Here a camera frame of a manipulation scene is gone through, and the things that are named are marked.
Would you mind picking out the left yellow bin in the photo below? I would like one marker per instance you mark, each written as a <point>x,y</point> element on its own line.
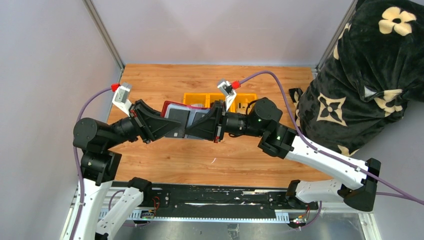
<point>196,99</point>

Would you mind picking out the black floral blanket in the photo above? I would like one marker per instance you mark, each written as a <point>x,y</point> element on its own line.
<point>375,69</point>

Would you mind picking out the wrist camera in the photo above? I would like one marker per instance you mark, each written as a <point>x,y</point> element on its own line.
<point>121,96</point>
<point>228,89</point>

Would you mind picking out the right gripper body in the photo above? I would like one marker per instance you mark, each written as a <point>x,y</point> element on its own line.
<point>222,113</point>

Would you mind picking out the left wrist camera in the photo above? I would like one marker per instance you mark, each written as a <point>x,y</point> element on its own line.
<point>121,96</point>

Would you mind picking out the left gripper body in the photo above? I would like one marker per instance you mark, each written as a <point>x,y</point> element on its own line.
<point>138,125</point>

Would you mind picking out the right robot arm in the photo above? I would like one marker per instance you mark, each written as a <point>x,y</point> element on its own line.
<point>352,181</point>

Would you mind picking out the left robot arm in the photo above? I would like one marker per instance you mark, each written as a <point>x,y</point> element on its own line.
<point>98,168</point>

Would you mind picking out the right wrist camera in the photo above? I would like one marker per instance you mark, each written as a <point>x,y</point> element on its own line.
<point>228,89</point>

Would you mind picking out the tan cards stack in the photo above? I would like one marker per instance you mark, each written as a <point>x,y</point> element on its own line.
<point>243,107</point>

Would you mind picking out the red leather card holder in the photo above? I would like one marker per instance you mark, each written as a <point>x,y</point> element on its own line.
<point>183,114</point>

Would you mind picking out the white cards stack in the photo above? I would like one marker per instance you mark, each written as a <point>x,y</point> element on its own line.
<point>197,106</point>

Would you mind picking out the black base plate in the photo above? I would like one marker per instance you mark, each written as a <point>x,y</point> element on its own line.
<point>220,202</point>

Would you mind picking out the aluminium frame rail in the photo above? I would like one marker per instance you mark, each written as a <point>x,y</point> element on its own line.
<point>101,211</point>

